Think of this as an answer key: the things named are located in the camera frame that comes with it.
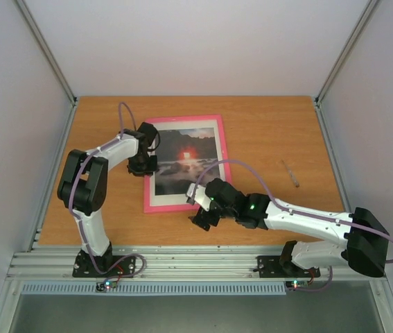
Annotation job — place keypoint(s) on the grey slotted cable duct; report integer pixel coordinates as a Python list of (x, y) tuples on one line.
[(157, 289)]

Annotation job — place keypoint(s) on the left aluminium corner post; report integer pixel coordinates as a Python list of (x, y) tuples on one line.
[(37, 34)]

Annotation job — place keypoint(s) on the aluminium corner post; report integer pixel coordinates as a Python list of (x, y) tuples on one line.
[(349, 45), (37, 34)]

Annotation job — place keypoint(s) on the right aluminium corner post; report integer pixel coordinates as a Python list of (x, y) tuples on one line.
[(349, 45)]

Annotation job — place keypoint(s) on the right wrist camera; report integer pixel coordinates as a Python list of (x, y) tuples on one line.
[(196, 195)]

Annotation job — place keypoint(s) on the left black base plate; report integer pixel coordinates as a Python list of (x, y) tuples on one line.
[(83, 268)]

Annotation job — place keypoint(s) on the pink picture frame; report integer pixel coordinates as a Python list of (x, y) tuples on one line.
[(175, 203)]

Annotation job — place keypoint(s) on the right small circuit board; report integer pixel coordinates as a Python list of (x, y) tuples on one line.
[(296, 284)]

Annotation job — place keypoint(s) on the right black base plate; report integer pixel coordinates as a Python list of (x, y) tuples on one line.
[(272, 266)]

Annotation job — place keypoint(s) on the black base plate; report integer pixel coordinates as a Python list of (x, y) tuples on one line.
[(83, 268), (272, 266)]

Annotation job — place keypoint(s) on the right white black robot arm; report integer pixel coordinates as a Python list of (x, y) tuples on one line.
[(357, 240)]

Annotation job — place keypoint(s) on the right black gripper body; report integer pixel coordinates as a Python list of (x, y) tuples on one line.
[(206, 216)]

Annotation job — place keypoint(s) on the left small circuit board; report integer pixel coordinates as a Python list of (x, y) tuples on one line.
[(106, 286)]

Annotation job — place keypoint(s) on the sunset landscape photo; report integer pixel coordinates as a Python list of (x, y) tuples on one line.
[(183, 154)]

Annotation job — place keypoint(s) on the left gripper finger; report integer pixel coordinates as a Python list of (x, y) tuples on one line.
[(135, 169), (151, 165)]

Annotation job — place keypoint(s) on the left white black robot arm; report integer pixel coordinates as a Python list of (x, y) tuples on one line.
[(83, 184)]

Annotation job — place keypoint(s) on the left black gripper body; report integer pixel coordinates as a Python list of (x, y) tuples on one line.
[(141, 158)]

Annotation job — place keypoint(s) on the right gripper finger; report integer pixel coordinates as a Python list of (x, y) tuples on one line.
[(213, 217), (201, 219)]

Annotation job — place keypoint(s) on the small circuit board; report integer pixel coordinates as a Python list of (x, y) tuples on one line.
[(296, 284), (106, 286)]

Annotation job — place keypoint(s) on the aluminium rail base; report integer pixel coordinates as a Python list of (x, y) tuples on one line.
[(164, 263)]

